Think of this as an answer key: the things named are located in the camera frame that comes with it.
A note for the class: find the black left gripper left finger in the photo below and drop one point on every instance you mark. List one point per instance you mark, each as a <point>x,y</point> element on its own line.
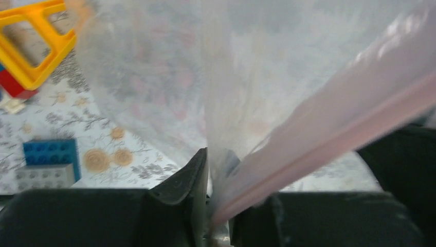
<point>170,214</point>

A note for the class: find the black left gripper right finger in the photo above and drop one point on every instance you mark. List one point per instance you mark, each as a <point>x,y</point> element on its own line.
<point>326,219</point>

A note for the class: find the clear pink zip top bag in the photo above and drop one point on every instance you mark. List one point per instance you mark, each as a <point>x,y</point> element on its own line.
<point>273,89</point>

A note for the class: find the grey building block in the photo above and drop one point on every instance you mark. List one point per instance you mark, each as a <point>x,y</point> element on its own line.
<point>46,177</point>

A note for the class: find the blue building block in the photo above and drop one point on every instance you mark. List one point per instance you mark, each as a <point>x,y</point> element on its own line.
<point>53,152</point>

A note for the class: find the yellow toy truck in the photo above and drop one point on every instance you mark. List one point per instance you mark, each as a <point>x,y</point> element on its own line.
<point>31,47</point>

